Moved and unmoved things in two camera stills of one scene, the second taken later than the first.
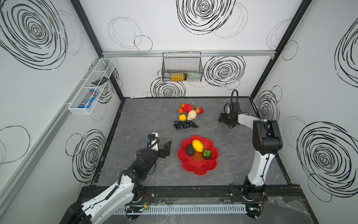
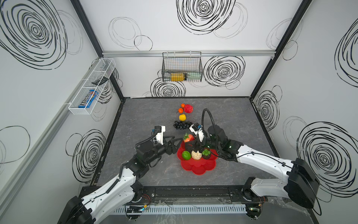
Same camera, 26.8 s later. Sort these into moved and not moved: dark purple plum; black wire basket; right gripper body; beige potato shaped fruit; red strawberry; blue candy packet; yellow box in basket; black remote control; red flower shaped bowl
Moved: right gripper body; beige potato shaped fruit; red strawberry
Not moved: red flower shaped bowl; black remote control; dark purple plum; blue candy packet; yellow box in basket; black wire basket
